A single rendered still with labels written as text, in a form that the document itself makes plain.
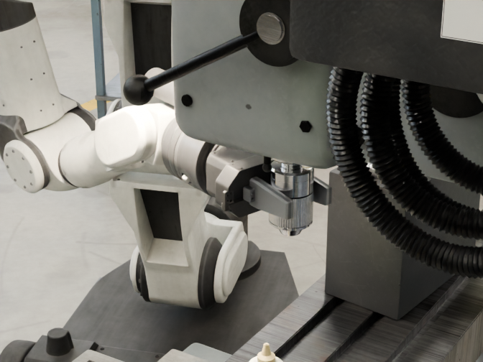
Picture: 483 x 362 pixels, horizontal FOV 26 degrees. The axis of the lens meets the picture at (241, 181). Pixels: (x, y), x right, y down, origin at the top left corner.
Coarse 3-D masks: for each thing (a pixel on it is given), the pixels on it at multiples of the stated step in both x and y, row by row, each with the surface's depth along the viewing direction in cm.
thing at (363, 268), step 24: (336, 168) 139; (336, 192) 139; (384, 192) 134; (456, 192) 144; (336, 216) 140; (360, 216) 138; (408, 216) 134; (336, 240) 141; (360, 240) 139; (384, 240) 136; (456, 240) 148; (336, 264) 143; (360, 264) 140; (384, 264) 138; (408, 264) 137; (336, 288) 144; (360, 288) 142; (384, 288) 139; (408, 288) 139; (432, 288) 145; (384, 312) 140
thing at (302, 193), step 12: (276, 180) 108; (312, 180) 109; (288, 192) 108; (300, 192) 108; (312, 192) 110; (300, 204) 109; (312, 204) 110; (276, 216) 110; (300, 216) 109; (312, 216) 111; (288, 228) 110; (300, 228) 110
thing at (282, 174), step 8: (272, 168) 108; (280, 168) 108; (304, 168) 108; (312, 168) 109; (272, 176) 108; (280, 176) 107; (288, 176) 107; (296, 176) 107; (304, 176) 107; (312, 176) 109
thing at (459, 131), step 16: (400, 80) 85; (400, 96) 86; (432, 96) 84; (448, 96) 83; (464, 96) 82; (448, 112) 84; (464, 112) 83; (480, 112) 82; (448, 128) 84; (464, 128) 84; (480, 128) 83; (416, 144) 87; (464, 144) 84; (480, 144) 84; (368, 160) 90; (416, 160) 87; (480, 160) 84; (432, 176) 88
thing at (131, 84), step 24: (264, 0) 88; (288, 0) 87; (240, 24) 91; (264, 24) 89; (288, 24) 88; (216, 48) 93; (240, 48) 92; (264, 48) 90; (288, 48) 89; (168, 72) 97; (192, 72) 96; (144, 96) 99
